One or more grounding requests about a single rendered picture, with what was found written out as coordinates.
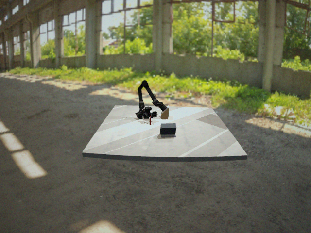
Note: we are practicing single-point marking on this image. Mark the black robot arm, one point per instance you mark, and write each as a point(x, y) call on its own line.
point(141, 103)

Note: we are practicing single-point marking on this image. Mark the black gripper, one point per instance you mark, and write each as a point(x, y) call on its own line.
point(147, 115)

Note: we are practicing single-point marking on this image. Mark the grey sloped panel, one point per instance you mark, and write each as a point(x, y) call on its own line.
point(168, 130)

